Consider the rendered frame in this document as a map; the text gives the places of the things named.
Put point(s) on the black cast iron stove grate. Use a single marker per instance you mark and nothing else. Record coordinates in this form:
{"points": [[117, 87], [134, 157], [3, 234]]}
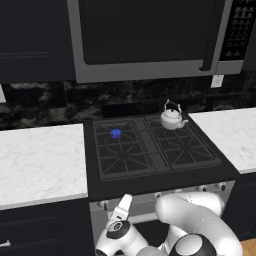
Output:
{"points": [[183, 146], [123, 148]]}

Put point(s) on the blue burner flame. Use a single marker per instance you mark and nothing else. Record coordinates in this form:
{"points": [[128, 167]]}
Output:
{"points": [[116, 133]]}

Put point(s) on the stainless steel microwave oven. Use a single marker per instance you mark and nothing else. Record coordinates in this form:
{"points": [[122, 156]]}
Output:
{"points": [[143, 71]]}

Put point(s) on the white wall outlet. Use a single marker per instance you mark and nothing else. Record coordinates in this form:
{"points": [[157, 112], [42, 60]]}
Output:
{"points": [[2, 94], [217, 81]]}

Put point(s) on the dark base cupboard drawer front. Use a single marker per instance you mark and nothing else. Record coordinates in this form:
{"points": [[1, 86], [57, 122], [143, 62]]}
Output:
{"points": [[43, 230]]}

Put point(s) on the black gas stove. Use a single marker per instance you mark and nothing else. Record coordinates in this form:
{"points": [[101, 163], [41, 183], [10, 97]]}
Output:
{"points": [[160, 180]]}

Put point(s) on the dark base cupboard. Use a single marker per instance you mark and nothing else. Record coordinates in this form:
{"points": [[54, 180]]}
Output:
{"points": [[243, 206]]}

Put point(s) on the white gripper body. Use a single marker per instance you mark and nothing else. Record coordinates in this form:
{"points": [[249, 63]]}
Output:
{"points": [[124, 206]]}

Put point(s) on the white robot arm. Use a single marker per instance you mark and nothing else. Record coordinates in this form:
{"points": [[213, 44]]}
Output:
{"points": [[196, 216]]}

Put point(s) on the silver stove knob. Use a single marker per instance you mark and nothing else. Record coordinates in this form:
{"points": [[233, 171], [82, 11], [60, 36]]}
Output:
{"points": [[103, 204], [201, 188], [221, 186], [157, 195]]}

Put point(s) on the dark microwave door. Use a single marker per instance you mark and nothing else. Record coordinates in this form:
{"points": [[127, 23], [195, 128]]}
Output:
{"points": [[140, 33]]}

